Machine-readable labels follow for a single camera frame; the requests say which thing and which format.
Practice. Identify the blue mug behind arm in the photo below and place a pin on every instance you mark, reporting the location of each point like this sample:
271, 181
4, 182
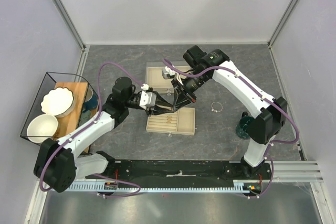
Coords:
91, 101

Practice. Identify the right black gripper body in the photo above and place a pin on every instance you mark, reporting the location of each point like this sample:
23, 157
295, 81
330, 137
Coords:
187, 88

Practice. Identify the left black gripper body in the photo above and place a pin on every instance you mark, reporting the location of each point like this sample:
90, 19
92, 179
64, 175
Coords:
148, 109

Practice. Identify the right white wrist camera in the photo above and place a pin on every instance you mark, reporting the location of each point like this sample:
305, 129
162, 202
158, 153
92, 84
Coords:
168, 73

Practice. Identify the black wire frame box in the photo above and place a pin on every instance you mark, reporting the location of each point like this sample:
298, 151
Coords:
47, 84

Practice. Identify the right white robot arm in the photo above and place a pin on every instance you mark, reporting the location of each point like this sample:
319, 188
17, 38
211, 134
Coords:
268, 113

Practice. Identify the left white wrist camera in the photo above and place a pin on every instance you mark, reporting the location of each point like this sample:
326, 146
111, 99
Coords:
147, 98

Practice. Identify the beige open jewelry box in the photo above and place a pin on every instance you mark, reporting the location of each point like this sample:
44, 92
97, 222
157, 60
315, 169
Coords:
155, 79

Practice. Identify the dark green mug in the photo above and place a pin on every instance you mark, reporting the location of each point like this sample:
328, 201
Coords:
241, 128

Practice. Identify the white scalloped bowl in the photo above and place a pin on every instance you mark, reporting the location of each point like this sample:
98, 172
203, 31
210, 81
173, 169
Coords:
59, 102

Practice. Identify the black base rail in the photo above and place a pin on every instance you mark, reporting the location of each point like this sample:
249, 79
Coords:
129, 169

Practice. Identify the wooden board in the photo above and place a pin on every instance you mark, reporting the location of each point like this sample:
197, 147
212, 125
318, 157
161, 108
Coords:
70, 122

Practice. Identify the beige ring slot tray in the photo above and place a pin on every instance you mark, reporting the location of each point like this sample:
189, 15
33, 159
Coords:
181, 122

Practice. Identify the white round bowl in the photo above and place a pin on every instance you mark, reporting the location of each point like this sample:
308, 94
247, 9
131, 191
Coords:
42, 127

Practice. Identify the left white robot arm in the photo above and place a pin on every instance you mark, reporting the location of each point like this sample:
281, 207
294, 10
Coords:
59, 162

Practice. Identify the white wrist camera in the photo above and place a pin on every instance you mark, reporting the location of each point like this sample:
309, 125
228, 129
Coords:
168, 73
147, 98

